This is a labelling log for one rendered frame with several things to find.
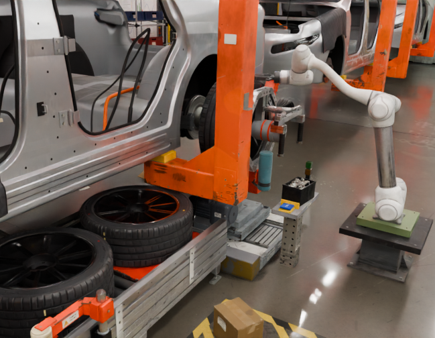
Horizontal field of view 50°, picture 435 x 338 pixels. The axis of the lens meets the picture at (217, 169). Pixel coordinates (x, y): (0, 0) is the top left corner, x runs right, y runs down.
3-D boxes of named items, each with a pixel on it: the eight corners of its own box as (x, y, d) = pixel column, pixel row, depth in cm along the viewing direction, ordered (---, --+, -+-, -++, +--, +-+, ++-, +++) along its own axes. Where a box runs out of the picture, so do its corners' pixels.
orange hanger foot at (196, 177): (158, 175, 321) (157, 126, 309) (226, 192, 297) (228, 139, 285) (143, 182, 307) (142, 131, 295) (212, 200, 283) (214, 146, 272)
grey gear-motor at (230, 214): (188, 225, 348) (188, 182, 336) (238, 240, 329) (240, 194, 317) (174, 235, 333) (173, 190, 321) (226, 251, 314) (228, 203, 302)
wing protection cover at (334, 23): (323, 47, 620) (327, 7, 603) (346, 49, 607) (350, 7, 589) (305, 51, 562) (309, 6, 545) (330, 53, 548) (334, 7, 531)
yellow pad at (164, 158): (159, 154, 313) (159, 147, 311) (176, 157, 307) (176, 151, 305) (147, 159, 302) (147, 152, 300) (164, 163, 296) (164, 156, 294)
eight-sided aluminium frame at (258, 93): (267, 155, 350) (273, 82, 331) (276, 157, 347) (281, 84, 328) (234, 177, 305) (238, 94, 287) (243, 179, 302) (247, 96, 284)
